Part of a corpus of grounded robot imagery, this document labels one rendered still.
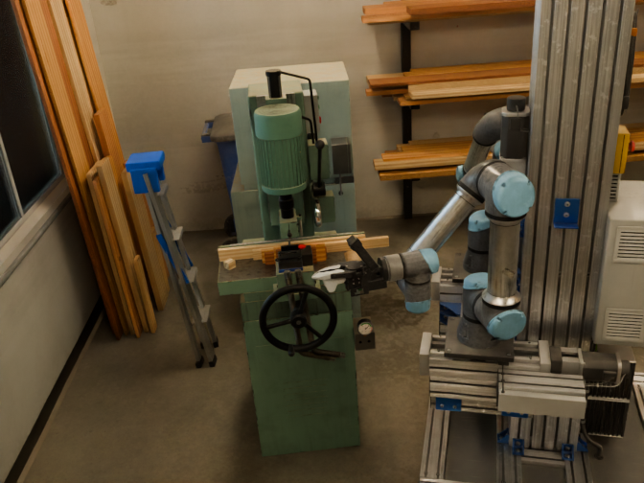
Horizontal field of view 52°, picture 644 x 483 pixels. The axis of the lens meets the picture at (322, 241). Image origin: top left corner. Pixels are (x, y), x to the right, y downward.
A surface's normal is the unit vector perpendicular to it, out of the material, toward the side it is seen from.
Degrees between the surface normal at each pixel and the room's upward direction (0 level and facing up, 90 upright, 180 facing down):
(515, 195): 82
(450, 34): 90
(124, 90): 90
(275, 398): 90
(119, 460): 0
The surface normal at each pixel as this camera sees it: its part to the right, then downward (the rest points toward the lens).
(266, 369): 0.09, 0.43
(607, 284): -0.22, 0.44
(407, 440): -0.07, -0.89
